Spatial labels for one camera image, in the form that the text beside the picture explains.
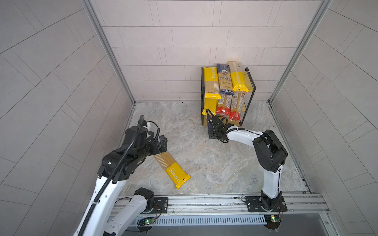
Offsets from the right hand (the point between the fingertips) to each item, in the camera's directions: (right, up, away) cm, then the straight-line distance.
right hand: (212, 132), depth 98 cm
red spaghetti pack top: (+6, +19, -9) cm, 22 cm away
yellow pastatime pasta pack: (-22, -20, -19) cm, 35 cm away
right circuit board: (+25, -37, -30) cm, 54 cm away
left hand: (-26, +1, -32) cm, 41 cm away
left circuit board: (-33, -35, -33) cm, 58 cm away
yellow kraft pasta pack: (-2, +20, -8) cm, 21 cm away
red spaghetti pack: (+15, +20, -9) cm, 26 cm away
